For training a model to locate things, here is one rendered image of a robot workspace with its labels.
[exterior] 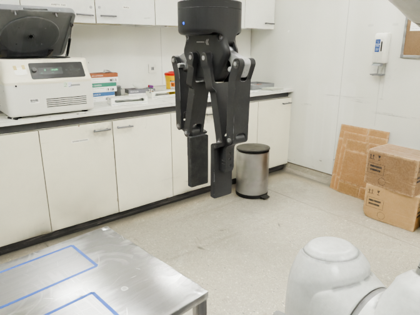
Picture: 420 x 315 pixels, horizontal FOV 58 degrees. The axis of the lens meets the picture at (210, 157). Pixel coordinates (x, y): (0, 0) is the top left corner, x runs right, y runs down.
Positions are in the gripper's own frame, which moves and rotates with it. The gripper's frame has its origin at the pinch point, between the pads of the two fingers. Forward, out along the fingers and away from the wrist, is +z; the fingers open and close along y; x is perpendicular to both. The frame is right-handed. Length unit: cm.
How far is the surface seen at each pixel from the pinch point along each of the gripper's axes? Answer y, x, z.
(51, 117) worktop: 217, -42, 31
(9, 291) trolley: 48, 19, 38
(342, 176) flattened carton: 144, -279, 104
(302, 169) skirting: 198, -289, 113
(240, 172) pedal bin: 196, -194, 96
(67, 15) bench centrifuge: 239, -67, -34
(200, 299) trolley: 19.7, -13.4, 38.7
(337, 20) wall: 172, -289, -36
